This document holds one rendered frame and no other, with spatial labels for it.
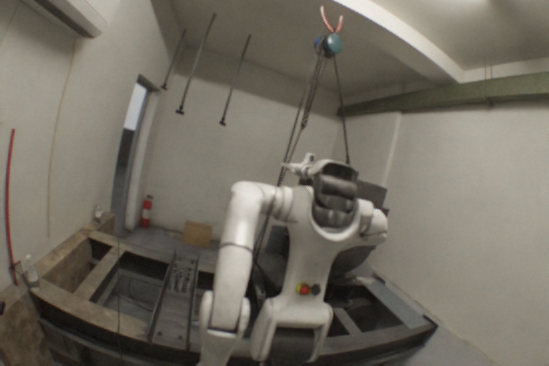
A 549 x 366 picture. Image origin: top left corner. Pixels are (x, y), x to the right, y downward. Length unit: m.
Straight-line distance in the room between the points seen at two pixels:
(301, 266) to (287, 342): 0.25
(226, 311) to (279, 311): 0.22
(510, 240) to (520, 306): 0.48
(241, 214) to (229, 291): 0.18
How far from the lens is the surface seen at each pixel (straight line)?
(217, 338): 0.53
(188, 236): 3.54
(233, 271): 0.49
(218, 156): 3.57
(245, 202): 0.57
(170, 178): 3.70
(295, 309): 0.70
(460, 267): 2.10
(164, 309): 1.42
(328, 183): 0.62
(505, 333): 2.01
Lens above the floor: 1.65
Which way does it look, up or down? 2 degrees down
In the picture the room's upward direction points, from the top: 15 degrees clockwise
